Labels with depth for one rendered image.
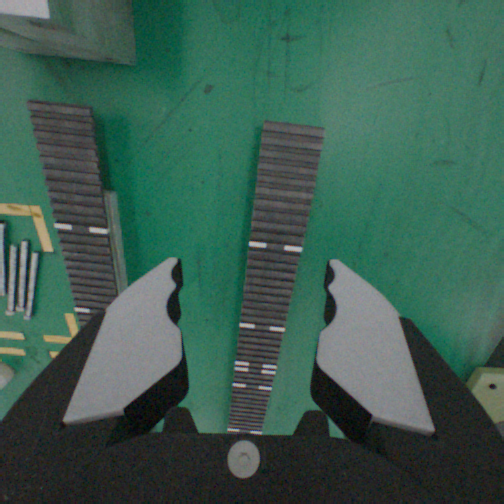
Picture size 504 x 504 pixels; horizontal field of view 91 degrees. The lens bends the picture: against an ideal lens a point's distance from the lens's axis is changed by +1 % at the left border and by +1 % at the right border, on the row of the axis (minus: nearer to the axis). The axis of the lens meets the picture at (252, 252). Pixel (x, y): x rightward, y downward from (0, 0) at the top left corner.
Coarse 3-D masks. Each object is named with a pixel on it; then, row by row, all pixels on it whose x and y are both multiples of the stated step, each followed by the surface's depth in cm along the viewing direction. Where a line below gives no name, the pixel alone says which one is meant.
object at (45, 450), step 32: (96, 320) 8; (64, 352) 7; (32, 384) 6; (64, 384) 6; (32, 416) 6; (64, 416) 6; (0, 448) 5; (32, 448) 5; (64, 448) 5; (96, 448) 5; (0, 480) 5; (32, 480) 5
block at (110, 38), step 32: (0, 0) 12; (32, 0) 12; (64, 0) 13; (96, 0) 15; (128, 0) 18; (0, 32) 16; (32, 32) 15; (64, 32) 14; (96, 32) 16; (128, 32) 19; (128, 64) 21
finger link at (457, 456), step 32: (416, 352) 7; (448, 384) 6; (448, 416) 6; (480, 416) 6; (384, 448) 5; (416, 448) 5; (448, 448) 5; (480, 448) 5; (448, 480) 5; (480, 480) 5
